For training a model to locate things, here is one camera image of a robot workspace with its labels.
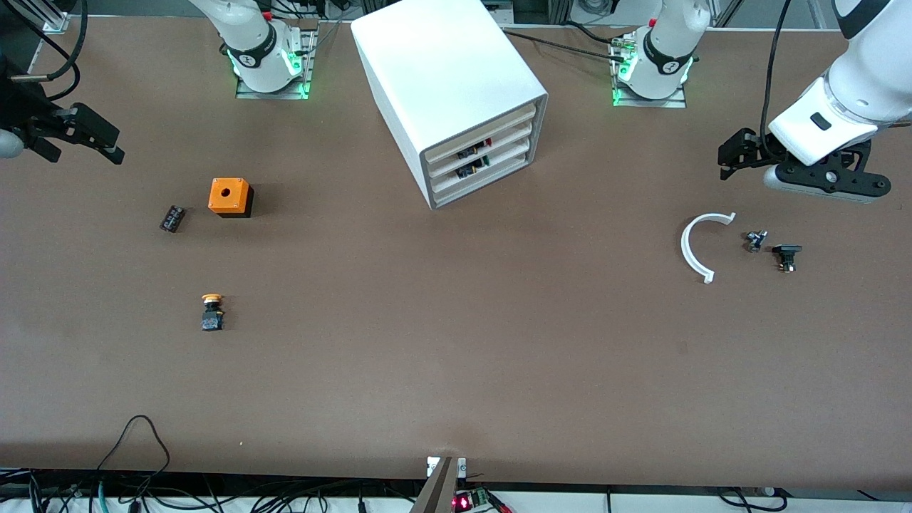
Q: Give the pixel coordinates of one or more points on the white curved plastic arc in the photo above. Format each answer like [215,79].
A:
[686,249]

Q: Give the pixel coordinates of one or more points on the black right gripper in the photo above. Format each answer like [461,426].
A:
[23,107]

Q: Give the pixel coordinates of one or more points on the aluminium frame profile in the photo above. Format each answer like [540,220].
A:
[57,18]

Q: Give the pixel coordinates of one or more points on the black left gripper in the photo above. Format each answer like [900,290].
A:
[757,148]

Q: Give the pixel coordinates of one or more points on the yellow push button black body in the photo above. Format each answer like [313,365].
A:
[212,313]

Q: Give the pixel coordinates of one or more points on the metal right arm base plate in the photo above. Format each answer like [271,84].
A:
[310,64]

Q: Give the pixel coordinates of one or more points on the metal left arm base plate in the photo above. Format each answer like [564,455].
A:
[677,100]

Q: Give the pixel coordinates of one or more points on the black green electronic component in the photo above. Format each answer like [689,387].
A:
[470,169]

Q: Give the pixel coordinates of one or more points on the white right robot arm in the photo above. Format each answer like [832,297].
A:
[260,64]

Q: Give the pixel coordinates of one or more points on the black flat-head button component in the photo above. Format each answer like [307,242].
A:
[786,251]

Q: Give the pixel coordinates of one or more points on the small black terminal block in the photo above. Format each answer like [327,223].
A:
[172,219]

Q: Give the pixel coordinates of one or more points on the orange box with hole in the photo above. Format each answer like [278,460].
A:
[229,196]

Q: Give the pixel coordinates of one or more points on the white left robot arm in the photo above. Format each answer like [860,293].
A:
[869,78]

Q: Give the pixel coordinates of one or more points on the grey metal post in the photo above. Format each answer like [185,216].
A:
[438,491]

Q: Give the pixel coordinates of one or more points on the small black silver component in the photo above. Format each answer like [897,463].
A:
[756,241]

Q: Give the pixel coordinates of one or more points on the circuit board with red LED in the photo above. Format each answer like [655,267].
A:
[470,501]

